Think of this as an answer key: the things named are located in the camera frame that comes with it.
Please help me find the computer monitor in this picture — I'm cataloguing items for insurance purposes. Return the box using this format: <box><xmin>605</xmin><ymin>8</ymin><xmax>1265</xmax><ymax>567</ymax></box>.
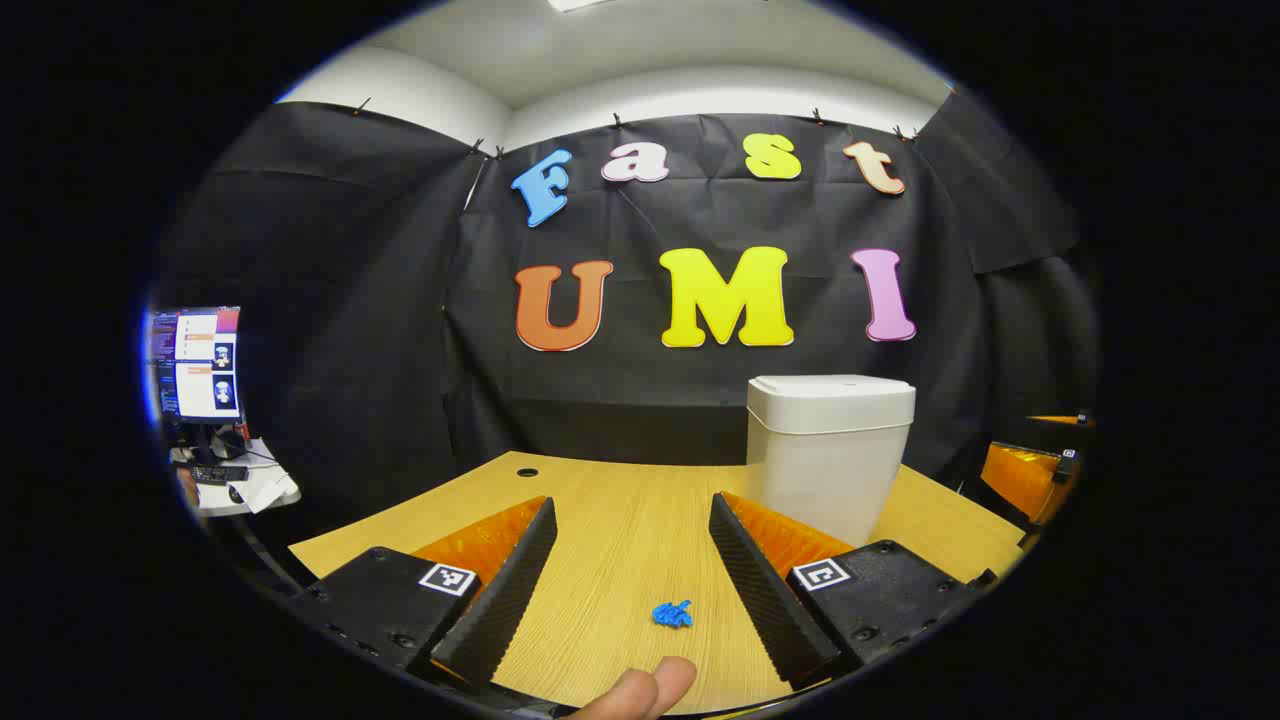
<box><xmin>148</xmin><ymin>307</ymin><xmax>243</xmax><ymax>423</ymax></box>

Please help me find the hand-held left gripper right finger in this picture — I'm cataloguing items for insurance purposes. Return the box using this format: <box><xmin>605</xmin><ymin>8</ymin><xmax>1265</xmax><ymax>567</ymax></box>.
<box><xmin>708</xmin><ymin>492</ymin><xmax>1001</xmax><ymax>691</ymax></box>

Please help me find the white desktop garbage bin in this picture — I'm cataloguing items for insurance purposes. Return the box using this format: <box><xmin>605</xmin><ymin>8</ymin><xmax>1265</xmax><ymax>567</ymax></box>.
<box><xmin>746</xmin><ymin>375</ymin><xmax>917</xmax><ymax>549</ymax></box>

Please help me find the white side desk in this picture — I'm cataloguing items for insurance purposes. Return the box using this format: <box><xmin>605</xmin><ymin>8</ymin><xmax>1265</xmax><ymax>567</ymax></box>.
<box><xmin>170</xmin><ymin>440</ymin><xmax>301</xmax><ymax>517</ymax></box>

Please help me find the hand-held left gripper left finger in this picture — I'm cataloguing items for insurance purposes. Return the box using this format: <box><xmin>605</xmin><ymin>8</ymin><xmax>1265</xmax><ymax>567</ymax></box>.
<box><xmin>290</xmin><ymin>495</ymin><xmax>559</xmax><ymax>693</ymax></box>

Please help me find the wooden desktop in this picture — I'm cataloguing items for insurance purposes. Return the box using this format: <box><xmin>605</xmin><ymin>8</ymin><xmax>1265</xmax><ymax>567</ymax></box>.
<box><xmin>288</xmin><ymin>450</ymin><xmax>1031</xmax><ymax>717</ymax></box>

